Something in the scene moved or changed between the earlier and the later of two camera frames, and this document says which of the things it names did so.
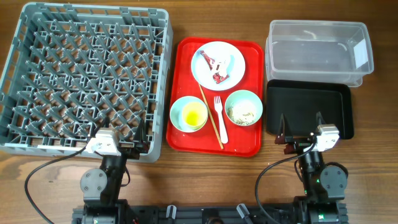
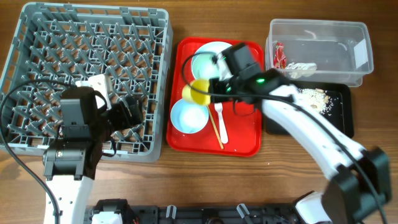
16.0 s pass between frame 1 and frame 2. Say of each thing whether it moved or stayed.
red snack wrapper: moved
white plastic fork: stayed
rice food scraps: moved
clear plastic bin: stayed
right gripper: moved
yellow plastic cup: moved
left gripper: moved
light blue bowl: stayed
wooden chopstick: stayed
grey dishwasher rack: stayed
